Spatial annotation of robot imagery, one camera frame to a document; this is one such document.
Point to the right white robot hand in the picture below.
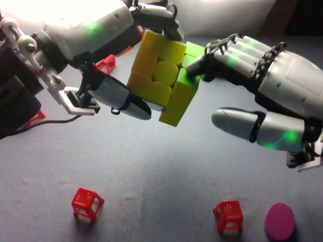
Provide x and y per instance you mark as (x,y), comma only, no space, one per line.
(290,83)

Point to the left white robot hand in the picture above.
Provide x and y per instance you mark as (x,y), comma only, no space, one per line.
(101,32)

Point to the Rubik's cube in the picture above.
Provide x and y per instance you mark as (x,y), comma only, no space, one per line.
(154,68)

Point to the red toy stool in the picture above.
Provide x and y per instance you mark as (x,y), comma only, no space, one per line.
(230,210)
(38,118)
(108,61)
(84,197)

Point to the magenta round disc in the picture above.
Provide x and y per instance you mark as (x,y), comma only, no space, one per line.
(280,221)

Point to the grey table cloth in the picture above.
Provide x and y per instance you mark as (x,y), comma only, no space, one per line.
(161,176)

